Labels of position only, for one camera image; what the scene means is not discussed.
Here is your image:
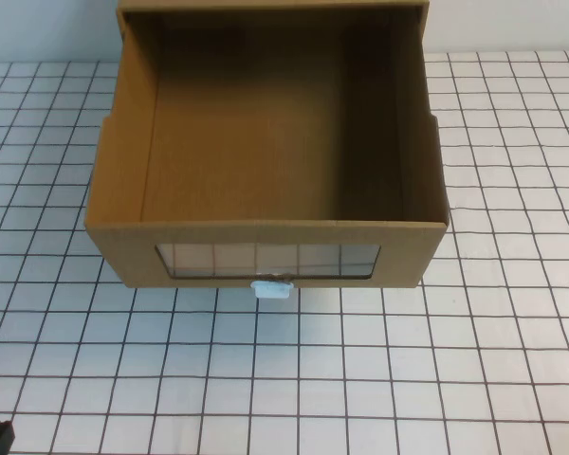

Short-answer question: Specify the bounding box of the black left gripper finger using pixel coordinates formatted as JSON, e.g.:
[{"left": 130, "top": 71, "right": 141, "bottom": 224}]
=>
[{"left": 0, "top": 419, "right": 16, "bottom": 455}]

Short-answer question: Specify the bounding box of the white plastic drawer handle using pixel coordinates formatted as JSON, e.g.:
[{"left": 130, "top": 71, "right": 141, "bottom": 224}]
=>
[{"left": 249, "top": 279, "right": 295, "bottom": 300}]

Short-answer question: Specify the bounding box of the cardboard drawer with window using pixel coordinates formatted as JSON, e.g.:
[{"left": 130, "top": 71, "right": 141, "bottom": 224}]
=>
[{"left": 83, "top": 9, "right": 451, "bottom": 290}]

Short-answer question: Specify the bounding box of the brown cardboard shoe box shell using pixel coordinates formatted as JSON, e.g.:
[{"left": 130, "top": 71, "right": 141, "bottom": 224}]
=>
[{"left": 115, "top": 0, "right": 431, "bottom": 16}]

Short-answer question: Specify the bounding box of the white black-grid tablecloth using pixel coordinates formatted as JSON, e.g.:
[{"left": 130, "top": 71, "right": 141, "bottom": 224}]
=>
[{"left": 0, "top": 49, "right": 569, "bottom": 455}]

